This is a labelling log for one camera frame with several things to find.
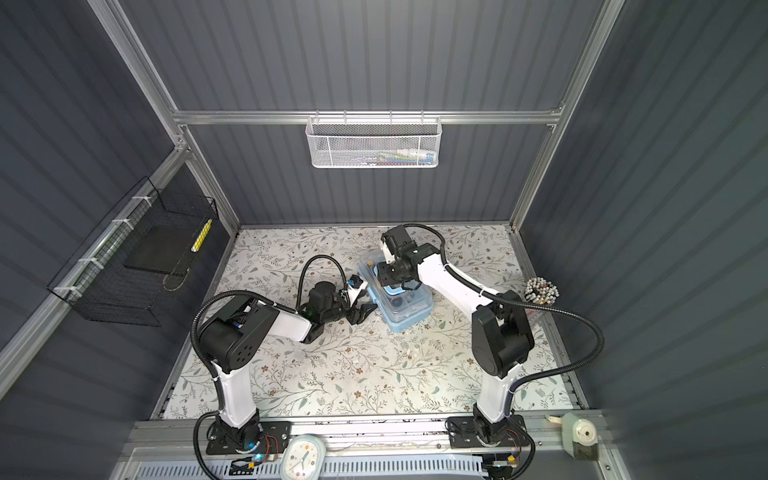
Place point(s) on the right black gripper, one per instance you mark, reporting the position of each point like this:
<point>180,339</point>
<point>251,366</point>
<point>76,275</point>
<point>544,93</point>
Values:
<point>383,275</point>

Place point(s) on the white wire mesh basket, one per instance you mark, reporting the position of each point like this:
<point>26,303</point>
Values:
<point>387,145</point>

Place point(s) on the floral table mat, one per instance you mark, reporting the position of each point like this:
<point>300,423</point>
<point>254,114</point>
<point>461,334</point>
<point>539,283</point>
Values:
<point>365,369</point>

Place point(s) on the green pencil sharpener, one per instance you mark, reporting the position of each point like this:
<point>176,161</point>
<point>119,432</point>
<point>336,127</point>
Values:
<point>579,437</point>

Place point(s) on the black wire wall basket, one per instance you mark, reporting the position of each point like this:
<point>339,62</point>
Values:
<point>134,273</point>

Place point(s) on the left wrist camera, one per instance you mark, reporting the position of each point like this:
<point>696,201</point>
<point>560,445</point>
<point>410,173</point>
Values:
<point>356,287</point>

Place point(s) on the clear cup of markers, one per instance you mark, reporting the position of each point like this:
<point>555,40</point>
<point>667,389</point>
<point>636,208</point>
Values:
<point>540,291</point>

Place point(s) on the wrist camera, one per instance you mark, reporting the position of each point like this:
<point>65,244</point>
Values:
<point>356,287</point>
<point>389,256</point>

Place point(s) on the white analog clock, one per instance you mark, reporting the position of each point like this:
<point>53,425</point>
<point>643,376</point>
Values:
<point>303,458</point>

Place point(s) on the light blue plastic tool box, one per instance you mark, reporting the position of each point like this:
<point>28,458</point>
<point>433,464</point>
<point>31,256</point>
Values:
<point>400,308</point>

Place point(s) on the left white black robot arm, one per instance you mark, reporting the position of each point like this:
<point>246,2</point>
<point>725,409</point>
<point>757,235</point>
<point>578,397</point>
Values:
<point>230,327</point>

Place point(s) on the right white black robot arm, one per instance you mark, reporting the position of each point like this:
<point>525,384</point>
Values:
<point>501,335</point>

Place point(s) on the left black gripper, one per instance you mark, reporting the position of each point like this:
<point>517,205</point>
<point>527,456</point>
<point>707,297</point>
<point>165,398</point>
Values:
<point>358,315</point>

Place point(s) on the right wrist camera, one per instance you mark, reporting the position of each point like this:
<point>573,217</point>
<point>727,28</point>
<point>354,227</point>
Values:
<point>389,256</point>

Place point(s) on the yellow marker in black basket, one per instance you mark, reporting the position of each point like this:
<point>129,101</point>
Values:
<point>201,236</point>

